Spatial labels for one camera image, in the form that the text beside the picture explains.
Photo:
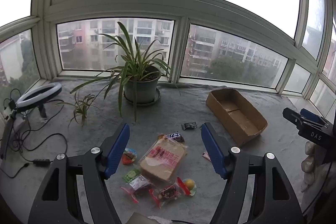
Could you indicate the brown chocolate bar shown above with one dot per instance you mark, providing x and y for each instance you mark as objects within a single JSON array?
[{"x": 173, "y": 136}]

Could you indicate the green candy packet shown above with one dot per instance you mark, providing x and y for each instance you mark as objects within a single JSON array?
[{"x": 131, "y": 175}]

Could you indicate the brown cardboard box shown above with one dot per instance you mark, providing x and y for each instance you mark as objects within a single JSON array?
[{"x": 236, "y": 113}]

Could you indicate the green potted plant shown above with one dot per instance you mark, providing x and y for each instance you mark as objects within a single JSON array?
[{"x": 131, "y": 61}]

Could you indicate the grey-green plant pot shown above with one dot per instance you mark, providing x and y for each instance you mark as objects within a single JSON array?
[{"x": 141, "y": 87}]

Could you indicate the red-ended clear nut packet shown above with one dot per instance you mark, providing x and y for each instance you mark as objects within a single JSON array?
[{"x": 168, "y": 192}]

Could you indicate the grey-green pot saucer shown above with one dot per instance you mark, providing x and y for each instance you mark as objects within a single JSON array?
[{"x": 153, "y": 101}]

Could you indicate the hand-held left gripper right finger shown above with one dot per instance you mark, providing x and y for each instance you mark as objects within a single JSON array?
[{"x": 212, "y": 150}]

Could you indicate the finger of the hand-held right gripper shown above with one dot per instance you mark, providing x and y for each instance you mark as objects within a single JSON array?
[
  {"x": 292, "y": 116},
  {"x": 312, "y": 115}
]

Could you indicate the red jelly cup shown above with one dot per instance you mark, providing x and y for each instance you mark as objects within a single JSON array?
[{"x": 130, "y": 155}]

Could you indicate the yellow jelly cup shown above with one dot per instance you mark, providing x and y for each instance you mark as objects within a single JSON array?
[{"x": 190, "y": 184}]

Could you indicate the white window frame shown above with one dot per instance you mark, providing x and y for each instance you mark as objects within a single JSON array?
[{"x": 118, "y": 7}]

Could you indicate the person's right hand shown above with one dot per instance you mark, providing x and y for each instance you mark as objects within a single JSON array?
[{"x": 312, "y": 163}]

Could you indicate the clear bread packet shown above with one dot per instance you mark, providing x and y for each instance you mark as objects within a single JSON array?
[{"x": 162, "y": 161}]

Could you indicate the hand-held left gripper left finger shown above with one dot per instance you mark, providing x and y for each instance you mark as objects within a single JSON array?
[{"x": 119, "y": 148}]

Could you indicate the small pink packet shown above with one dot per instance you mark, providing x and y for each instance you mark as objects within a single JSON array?
[{"x": 206, "y": 155}]

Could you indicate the small black snack packet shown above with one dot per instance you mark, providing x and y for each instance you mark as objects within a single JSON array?
[{"x": 189, "y": 125}]

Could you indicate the small green plantlet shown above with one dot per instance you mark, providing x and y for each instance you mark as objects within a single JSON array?
[{"x": 81, "y": 107}]

